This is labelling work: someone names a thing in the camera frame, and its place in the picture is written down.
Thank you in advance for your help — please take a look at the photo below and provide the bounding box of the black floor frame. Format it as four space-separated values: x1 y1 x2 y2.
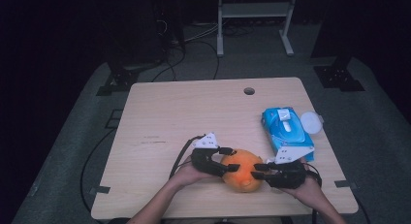
105 109 124 130

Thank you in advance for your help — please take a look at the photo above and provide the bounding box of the blue wet wipes packet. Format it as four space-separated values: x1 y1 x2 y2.
261 107 325 163

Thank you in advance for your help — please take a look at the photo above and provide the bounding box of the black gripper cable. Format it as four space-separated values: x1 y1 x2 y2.
168 134 207 180
302 161 324 224

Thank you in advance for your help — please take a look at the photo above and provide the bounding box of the black floor cable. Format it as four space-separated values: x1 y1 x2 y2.
189 39 221 80
150 44 187 83
79 128 117 216

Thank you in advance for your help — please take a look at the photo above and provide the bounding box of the person's left hand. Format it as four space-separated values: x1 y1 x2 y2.
175 155 218 188

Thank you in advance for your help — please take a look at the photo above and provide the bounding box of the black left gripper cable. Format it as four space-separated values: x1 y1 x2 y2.
168 134 207 180

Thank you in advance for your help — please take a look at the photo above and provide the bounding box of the orange plush toy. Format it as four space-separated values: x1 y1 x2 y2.
220 148 265 194

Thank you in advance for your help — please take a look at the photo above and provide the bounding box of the person's right hand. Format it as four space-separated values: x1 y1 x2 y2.
283 158 325 206

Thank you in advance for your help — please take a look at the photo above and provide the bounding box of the white metal table frame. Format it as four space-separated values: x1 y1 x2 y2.
216 0 299 58

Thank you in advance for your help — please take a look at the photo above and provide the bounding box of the black stand base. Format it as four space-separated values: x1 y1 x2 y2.
95 68 141 97
312 53 366 93

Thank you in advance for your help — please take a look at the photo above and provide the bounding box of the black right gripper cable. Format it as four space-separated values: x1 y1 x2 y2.
302 161 324 224

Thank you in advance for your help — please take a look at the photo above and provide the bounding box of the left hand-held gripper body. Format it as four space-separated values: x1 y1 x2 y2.
190 131 228 178

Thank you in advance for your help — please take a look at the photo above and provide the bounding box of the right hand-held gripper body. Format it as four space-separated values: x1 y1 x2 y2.
266 145 315 190

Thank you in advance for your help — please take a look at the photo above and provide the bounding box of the grey floor tape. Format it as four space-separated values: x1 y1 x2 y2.
88 184 111 196
333 179 359 190

